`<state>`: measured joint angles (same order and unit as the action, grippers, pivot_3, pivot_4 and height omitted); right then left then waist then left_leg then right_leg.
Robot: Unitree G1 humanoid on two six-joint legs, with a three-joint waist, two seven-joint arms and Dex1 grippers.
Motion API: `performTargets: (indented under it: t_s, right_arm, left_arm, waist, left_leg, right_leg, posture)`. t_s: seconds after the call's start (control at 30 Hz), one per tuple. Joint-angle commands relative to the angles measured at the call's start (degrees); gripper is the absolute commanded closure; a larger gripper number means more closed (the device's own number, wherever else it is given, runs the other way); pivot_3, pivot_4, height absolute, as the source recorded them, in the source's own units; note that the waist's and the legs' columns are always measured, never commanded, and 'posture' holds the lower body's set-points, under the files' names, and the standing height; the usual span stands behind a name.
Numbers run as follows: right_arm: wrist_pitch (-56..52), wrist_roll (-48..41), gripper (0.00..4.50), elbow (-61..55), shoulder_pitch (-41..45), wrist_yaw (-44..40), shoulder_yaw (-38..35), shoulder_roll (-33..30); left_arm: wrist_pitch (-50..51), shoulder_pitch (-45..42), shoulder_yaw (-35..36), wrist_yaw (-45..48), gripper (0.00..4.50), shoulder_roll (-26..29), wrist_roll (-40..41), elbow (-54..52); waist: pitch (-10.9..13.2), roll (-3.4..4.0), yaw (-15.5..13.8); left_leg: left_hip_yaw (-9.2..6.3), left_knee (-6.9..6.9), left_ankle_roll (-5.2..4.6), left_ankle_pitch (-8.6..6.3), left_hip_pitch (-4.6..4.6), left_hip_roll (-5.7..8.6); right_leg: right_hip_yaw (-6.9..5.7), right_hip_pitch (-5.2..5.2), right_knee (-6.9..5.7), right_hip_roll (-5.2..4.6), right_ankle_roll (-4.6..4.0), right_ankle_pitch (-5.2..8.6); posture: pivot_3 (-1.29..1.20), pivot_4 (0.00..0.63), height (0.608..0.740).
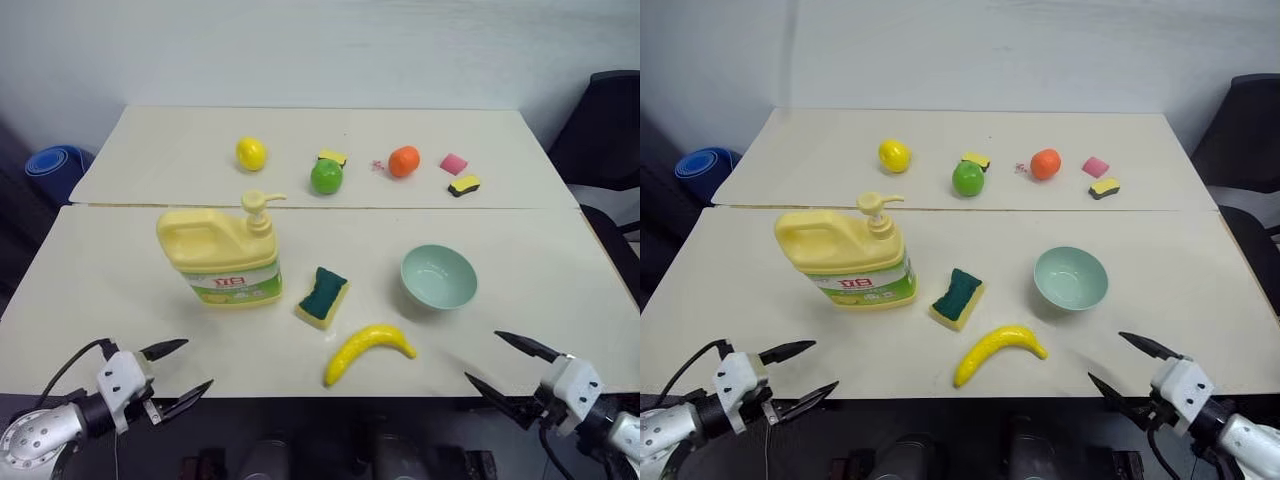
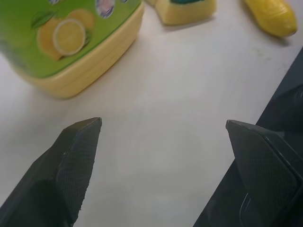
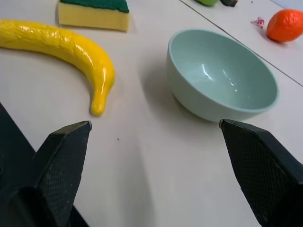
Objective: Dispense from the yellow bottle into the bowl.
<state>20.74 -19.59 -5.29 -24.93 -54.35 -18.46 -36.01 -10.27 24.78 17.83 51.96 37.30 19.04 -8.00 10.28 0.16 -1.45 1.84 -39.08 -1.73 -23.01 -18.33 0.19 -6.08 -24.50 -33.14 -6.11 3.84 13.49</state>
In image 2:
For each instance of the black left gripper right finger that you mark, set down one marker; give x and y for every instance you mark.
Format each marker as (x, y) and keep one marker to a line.
(262, 172)

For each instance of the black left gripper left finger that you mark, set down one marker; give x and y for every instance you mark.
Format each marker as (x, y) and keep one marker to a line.
(61, 172)

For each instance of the yellow bottle with lemon label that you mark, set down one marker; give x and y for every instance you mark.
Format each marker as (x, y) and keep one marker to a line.
(68, 42)

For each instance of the yellow plastic lemon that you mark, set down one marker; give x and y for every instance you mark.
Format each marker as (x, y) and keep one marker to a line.
(272, 16)

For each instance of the yellow sponge green scouring pad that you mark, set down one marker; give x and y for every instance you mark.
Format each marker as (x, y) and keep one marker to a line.
(187, 11)

